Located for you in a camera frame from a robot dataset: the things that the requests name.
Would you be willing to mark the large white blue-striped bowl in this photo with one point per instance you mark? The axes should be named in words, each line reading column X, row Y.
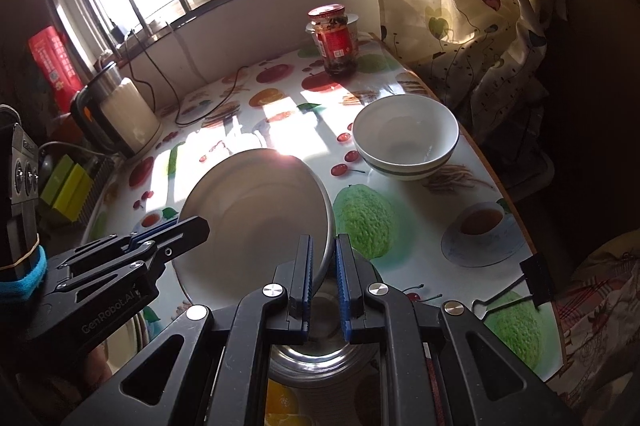
column 250, row 226

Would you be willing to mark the white electric kettle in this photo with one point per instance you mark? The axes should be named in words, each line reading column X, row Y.
column 125, row 116

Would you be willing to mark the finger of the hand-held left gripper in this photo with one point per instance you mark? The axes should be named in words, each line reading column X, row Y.
column 185, row 233
column 150, row 233

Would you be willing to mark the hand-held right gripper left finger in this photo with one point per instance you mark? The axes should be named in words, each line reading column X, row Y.
column 305, row 276

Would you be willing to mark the small white blue-striped bowl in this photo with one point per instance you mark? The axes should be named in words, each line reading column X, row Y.
column 405, row 131

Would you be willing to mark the orange tray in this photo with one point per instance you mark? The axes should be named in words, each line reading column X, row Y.
column 69, row 126

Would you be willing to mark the stainless steel bowl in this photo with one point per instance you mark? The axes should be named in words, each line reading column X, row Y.
column 325, row 356

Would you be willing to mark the patterned blanket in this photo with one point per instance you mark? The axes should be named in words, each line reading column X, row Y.
column 600, row 306

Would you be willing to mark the large black binder clip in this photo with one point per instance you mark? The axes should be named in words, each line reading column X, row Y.
column 540, row 276

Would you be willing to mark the red package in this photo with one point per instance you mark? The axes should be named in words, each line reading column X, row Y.
column 52, row 61

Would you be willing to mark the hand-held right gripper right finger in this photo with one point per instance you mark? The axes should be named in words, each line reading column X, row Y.
column 345, row 286

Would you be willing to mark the glass jar with red label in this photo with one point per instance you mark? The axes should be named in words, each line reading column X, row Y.
column 337, row 41

